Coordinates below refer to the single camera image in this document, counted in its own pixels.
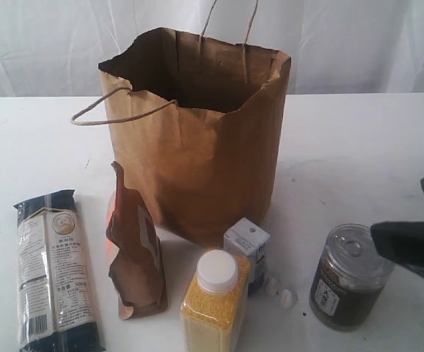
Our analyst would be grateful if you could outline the dark jar with metal lid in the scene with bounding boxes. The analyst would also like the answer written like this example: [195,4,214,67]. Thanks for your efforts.
[309,224,395,331]

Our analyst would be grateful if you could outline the brown paper bag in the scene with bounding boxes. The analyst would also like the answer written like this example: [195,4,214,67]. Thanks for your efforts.
[98,27,292,246]

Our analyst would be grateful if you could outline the small white garlic clove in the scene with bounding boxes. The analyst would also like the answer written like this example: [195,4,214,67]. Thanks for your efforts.
[266,276,281,296]

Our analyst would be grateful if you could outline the dark blue pasta packet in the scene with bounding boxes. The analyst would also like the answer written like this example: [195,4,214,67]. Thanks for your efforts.
[14,189,104,351]

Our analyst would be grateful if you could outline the yellow millet bottle white cap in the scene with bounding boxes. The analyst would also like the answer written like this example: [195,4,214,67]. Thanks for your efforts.
[180,249,250,351]

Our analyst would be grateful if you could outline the small white milk carton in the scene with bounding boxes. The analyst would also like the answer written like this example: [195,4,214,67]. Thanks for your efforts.
[223,218,270,296]

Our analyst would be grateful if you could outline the brown stand-up coffee pouch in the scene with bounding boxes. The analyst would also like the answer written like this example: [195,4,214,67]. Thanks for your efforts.
[106,161,168,320]

